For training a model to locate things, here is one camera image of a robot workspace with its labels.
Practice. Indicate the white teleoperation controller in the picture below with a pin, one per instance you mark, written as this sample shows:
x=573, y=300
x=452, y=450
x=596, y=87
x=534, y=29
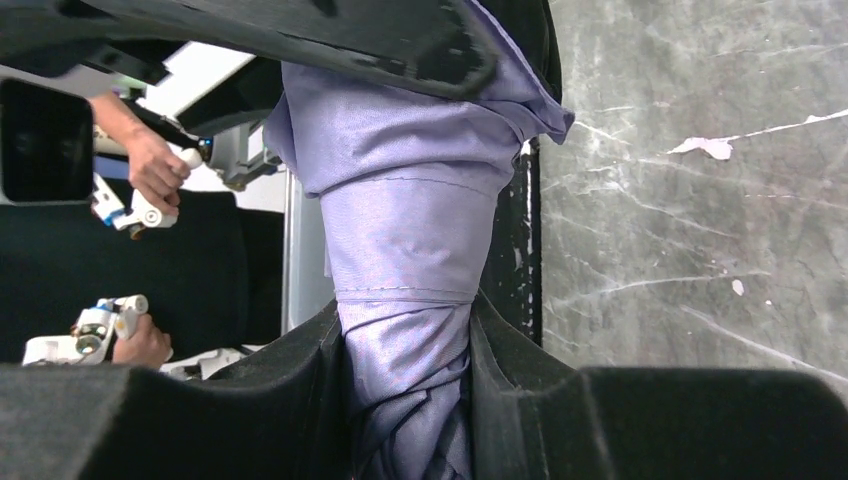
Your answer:
x=91, y=336
x=139, y=216

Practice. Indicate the operator lower hand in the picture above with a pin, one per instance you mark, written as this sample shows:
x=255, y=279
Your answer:
x=148, y=347

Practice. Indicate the white teleoperation controller upper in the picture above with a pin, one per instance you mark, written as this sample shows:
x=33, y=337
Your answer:
x=139, y=216

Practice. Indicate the purple folding umbrella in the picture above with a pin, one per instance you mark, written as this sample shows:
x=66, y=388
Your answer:
x=408, y=187

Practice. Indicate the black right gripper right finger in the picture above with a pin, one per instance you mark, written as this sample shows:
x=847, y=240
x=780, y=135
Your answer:
x=536, y=418

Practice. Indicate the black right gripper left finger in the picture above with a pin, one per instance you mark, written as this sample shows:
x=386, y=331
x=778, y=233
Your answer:
x=276, y=414

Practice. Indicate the white teleoperation controller lower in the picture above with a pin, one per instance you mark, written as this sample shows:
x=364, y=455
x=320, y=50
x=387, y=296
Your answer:
x=91, y=336

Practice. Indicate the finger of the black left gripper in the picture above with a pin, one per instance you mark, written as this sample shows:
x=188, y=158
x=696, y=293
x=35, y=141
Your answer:
x=430, y=47

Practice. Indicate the operator upper hand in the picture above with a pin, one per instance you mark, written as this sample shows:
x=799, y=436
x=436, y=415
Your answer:
x=154, y=169

